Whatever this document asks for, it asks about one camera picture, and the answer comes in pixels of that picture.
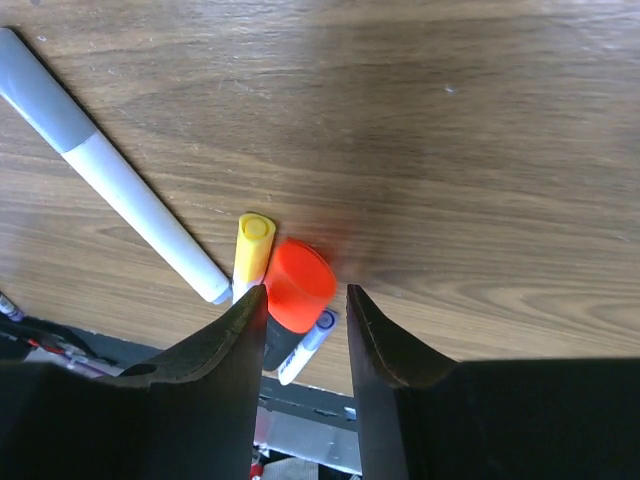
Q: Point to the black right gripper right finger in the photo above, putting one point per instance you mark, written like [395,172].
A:
[423,415]

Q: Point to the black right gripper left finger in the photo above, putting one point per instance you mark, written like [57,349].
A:
[187,413]

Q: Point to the blue cap white marker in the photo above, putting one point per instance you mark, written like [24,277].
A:
[294,363]

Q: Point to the orange black highlighter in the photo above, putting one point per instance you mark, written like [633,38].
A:
[300,284]

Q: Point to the yellow cap white marker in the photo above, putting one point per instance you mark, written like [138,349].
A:
[254,243]

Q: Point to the dark purple pen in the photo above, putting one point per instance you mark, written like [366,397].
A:
[9,309]

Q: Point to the grey cap white marker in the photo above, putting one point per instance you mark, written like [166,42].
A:
[44,104]

